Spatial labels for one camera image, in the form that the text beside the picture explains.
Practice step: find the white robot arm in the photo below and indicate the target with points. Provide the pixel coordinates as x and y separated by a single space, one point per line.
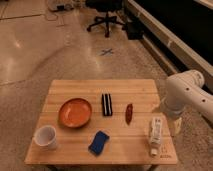
186 89

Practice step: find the black white striped block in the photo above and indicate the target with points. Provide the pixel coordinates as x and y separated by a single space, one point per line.
107 105

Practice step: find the red brown sausage toy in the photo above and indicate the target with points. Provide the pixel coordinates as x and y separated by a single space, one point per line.
129 113

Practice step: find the wooden table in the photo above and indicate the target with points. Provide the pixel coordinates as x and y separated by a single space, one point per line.
128 144

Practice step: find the orange plate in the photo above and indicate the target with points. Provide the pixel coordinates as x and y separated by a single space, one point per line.
75 113

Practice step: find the blue sponge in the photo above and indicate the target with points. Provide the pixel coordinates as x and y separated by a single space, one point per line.
98 142

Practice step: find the black box on floor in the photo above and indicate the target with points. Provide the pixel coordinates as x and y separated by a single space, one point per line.
134 31

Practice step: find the white tube bottle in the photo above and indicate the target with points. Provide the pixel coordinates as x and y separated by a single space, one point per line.
155 135

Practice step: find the black office chair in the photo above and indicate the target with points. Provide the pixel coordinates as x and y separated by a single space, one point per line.
105 6

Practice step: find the white cup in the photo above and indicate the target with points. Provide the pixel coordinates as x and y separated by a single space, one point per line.
45 137

